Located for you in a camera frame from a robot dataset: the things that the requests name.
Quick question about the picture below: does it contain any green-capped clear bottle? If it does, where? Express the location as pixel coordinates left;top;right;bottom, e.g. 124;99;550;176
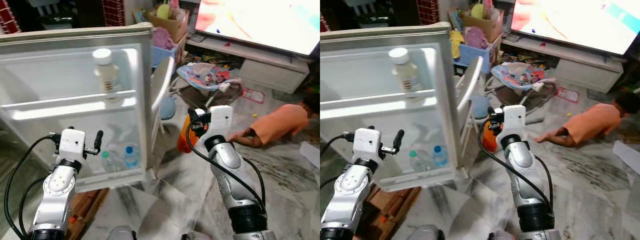
100;150;117;174
407;149;424;173

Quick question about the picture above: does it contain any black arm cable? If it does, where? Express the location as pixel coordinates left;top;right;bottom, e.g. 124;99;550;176
185;119;267;212
477;120;554;208
3;134;57;240
320;131;355;190

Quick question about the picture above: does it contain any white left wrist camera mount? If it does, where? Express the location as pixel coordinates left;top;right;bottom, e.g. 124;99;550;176
352;128;382;162
58;128;87;164

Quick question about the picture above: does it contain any white-capped milky bottle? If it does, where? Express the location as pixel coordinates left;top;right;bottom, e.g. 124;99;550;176
92;48;121;95
388;47;419;94

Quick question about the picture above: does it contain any orange bottle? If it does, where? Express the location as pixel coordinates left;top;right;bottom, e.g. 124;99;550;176
176;114;202;154
480;120;501;153

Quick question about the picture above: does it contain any light blue bucket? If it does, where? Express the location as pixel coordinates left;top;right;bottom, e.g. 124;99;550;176
159;94;177;121
470;94;491;120

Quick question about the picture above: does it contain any blue plastic basket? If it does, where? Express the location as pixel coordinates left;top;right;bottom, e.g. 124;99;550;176
151;42;184;69
452;42;497;69

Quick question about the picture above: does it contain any flat screen television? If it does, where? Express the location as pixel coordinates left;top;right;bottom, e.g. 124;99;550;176
509;0;640;56
194;0;321;57

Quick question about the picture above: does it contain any grey left robot foot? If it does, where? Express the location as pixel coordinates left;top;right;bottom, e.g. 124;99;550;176
407;223;446;240

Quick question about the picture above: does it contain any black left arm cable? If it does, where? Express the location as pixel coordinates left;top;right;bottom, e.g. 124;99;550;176
3;134;57;240
320;131;355;190

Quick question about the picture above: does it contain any white television stand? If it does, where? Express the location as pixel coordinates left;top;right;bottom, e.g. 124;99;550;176
500;37;627;94
185;37;311;95

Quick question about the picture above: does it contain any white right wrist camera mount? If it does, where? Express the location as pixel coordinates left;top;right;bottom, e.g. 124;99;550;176
501;104;526;139
208;104;235;142

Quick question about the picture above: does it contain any purple cloth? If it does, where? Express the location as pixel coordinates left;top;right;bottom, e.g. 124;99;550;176
152;27;176;51
464;26;491;50

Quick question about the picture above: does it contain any brown wooden crate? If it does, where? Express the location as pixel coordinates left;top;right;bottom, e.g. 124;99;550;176
362;184;422;240
64;187;109;240

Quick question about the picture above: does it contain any blue-capped clear bottle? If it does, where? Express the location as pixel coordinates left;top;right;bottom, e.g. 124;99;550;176
432;145;449;168
123;145;140;169

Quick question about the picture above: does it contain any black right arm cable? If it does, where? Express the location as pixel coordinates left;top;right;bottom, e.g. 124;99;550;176
477;120;554;208
185;119;267;212

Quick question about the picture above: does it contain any white paper sheet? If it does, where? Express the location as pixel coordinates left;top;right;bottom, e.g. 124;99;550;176
612;139;640;176
299;142;321;169

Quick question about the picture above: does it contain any white plastic chair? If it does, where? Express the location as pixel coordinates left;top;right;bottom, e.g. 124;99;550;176
456;55;485;151
149;56;176;135

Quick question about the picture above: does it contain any red brick pillar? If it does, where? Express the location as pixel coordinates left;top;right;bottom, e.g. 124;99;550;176
416;0;440;25
102;0;126;27

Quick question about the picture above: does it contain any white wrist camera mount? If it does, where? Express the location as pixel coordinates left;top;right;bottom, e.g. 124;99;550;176
208;104;235;142
501;104;526;139
352;128;382;162
58;128;87;164

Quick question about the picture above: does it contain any yellow cloth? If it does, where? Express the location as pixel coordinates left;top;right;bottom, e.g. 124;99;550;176
448;29;466;61

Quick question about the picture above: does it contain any child in orange shirt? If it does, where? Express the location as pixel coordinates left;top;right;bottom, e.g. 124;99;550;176
227;92;321;149
534;91;640;149

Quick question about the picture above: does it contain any pink card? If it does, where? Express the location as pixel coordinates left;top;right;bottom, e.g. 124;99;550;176
555;85;580;104
241;87;265;105

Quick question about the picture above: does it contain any colourful baby bouncer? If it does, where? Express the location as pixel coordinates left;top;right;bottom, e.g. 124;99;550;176
175;62;244;109
489;62;559;109

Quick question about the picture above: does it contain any brown cardboard box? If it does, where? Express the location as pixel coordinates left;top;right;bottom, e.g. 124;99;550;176
459;7;504;44
144;7;191;44

